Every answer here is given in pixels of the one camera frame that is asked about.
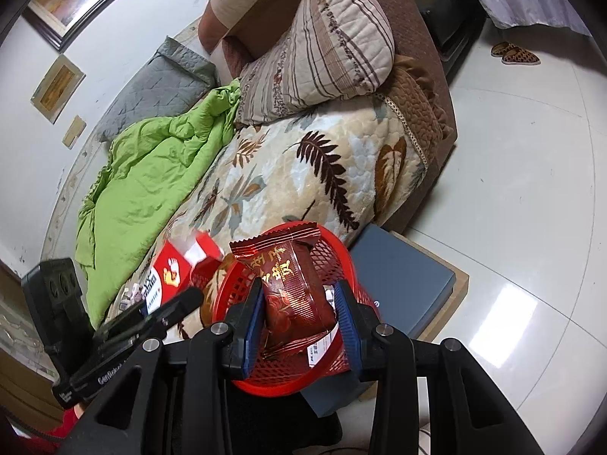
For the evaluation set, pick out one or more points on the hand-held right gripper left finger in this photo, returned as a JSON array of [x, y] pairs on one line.
[[253, 327]]

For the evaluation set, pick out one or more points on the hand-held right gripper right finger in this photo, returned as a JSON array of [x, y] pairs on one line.
[[348, 331]]

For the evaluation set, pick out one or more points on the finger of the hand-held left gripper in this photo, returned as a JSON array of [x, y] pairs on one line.
[[123, 322], [185, 303]]

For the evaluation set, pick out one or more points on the red wet wipe packet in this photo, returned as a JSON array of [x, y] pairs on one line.
[[175, 270]]

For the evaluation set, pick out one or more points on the dark red snack packet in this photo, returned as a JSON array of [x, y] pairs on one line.
[[294, 289]]

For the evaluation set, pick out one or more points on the red plastic mesh basket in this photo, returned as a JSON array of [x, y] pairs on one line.
[[289, 386]]

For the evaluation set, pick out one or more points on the silver pill blister pack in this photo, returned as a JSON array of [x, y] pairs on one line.
[[130, 295]]

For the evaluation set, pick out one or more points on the grey flat box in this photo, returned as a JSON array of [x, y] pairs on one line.
[[403, 284]]

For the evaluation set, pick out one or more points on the green quilt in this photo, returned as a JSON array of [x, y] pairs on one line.
[[142, 189]]

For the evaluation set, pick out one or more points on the red cloth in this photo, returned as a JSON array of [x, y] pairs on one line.
[[61, 429]]

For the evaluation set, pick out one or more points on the leaf printed blanket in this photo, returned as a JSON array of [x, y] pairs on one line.
[[284, 175]]

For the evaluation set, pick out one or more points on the grey quilted pillow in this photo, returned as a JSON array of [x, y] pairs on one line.
[[156, 85]]

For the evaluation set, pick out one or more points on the striped beige pillow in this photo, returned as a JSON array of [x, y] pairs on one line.
[[332, 42]]

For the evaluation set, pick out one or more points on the brown sofa bed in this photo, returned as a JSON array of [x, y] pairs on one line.
[[422, 23]]

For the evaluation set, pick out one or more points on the brown patterned slipper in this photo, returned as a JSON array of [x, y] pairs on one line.
[[505, 49], [521, 58]]

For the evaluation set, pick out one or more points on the black low cabinet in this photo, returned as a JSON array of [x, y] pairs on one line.
[[450, 9]]

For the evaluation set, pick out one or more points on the beige wall switch plate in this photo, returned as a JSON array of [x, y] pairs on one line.
[[75, 131]]

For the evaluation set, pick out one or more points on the small wall poster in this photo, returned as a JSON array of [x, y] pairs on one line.
[[57, 87]]

